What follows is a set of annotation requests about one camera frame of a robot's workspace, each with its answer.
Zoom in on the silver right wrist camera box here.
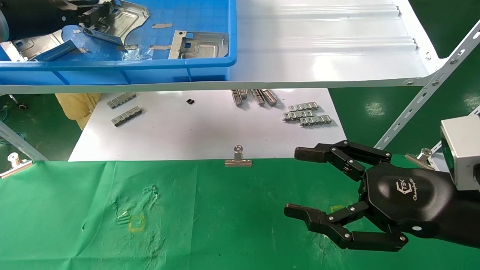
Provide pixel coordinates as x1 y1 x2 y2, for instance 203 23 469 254
439 116 480 192

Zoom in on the white flat board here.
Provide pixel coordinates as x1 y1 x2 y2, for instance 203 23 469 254
68 88 347 162

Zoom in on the grey metal rail piece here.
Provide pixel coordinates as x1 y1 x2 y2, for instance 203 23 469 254
260 89 279 107
231 89 249 107
250 89 266 107

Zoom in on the blue plastic bin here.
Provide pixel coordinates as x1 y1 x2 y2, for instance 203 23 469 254
0 0 238 86

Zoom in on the white ribbed shelf board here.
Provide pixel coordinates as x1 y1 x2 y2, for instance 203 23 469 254
0 0 447 95

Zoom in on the green table cloth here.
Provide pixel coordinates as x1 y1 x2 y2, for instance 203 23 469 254
0 155 480 270

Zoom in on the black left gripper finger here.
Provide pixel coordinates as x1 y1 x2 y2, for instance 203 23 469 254
52 0 113 8
77 4 113 28

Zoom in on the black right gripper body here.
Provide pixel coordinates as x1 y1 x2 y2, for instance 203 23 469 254
361 162 456 239

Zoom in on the silver binder clip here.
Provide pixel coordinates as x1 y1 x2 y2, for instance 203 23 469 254
0 151 34 179
224 145 253 168
405 148 436 170

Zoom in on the stamped sheet metal part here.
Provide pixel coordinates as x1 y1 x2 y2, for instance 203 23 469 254
0 29 78 63
78 0 151 46
168 30 230 60

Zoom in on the black caster wheel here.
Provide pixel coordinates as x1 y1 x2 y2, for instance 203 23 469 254
7 94 29 111

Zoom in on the yellow bag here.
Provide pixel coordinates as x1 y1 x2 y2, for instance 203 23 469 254
55 93 103 131

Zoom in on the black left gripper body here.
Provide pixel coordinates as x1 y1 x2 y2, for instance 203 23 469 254
6 0 81 40

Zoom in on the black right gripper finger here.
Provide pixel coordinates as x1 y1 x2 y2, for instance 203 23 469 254
294 140 393 183
283 201 409 253

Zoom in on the grey metal clip strip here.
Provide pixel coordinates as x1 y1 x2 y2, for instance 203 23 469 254
288 101 320 112
299 114 333 128
111 106 144 128
282 109 314 122
106 92 137 110

